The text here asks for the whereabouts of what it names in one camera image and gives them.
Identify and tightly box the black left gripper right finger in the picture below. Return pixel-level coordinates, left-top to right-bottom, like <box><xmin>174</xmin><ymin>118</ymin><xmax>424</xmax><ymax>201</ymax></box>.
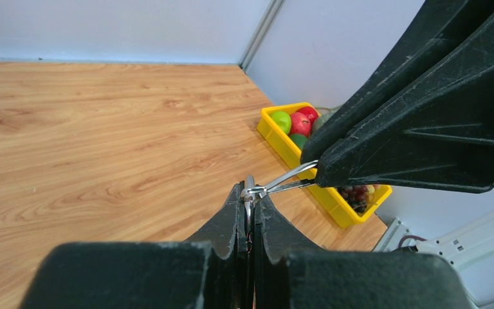
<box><xmin>253</xmin><ymin>197</ymin><xmax>470</xmax><ymax>308</ymax></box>

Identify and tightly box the dark green lime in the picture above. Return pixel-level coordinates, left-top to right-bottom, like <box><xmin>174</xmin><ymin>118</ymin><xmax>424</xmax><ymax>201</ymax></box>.
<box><xmin>289</xmin><ymin>133</ymin><xmax>307</xmax><ymax>150</ymax></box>

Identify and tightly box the light green apple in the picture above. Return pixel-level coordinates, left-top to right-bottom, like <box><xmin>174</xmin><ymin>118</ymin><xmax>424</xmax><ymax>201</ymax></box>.
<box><xmin>270</xmin><ymin>111</ymin><xmax>292</xmax><ymax>135</ymax></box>

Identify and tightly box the red apple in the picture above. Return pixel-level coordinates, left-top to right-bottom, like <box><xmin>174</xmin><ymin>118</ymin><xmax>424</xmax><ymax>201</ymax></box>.
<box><xmin>289</xmin><ymin>112</ymin><xmax>312</xmax><ymax>136</ymax></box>
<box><xmin>297</xmin><ymin>106</ymin><xmax>320</xmax><ymax>124</ymax></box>

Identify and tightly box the green netted melon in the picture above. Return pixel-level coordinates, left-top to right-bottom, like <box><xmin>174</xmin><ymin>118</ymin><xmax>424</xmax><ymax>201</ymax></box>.
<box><xmin>311</xmin><ymin>112</ymin><xmax>334</xmax><ymax>134</ymax></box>

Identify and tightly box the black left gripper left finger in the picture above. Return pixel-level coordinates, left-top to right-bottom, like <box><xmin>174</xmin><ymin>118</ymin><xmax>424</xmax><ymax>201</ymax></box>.
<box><xmin>21</xmin><ymin>183</ymin><xmax>247</xmax><ymax>308</ymax></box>

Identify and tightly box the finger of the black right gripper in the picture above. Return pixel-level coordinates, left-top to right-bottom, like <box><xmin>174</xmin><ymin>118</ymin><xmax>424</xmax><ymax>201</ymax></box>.
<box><xmin>300</xmin><ymin>0</ymin><xmax>494</xmax><ymax>163</ymax></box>
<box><xmin>315</xmin><ymin>12</ymin><xmax>494</xmax><ymax>193</ymax></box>

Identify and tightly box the purple grape bunch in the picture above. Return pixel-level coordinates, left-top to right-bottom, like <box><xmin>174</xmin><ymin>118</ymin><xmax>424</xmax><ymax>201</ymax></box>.
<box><xmin>336</xmin><ymin>185</ymin><xmax>380</xmax><ymax>215</ymax></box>

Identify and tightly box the yellow plastic fruit tray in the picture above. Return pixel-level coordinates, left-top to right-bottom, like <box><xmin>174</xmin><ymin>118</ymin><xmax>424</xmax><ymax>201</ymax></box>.
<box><xmin>256</xmin><ymin>102</ymin><xmax>393</xmax><ymax>229</ymax></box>

